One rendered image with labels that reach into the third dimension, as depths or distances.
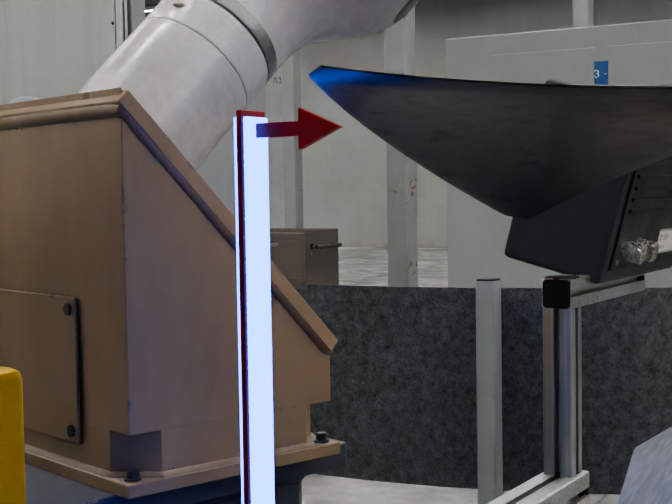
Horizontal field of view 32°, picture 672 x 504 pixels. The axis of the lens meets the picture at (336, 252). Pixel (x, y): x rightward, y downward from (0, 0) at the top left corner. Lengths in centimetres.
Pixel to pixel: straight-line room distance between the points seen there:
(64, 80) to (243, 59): 162
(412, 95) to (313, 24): 54
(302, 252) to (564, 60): 195
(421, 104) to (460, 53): 655
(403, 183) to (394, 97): 1127
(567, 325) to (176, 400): 45
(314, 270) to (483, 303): 509
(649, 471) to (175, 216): 40
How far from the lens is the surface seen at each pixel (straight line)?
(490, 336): 227
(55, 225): 91
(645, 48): 674
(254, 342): 69
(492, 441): 230
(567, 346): 116
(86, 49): 268
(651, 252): 126
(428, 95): 56
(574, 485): 118
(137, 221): 83
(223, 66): 102
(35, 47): 258
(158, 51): 101
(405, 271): 1186
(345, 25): 113
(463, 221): 708
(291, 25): 107
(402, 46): 1192
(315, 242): 733
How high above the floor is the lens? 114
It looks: 3 degrees down
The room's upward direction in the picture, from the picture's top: 1 degrees counter-clockwise
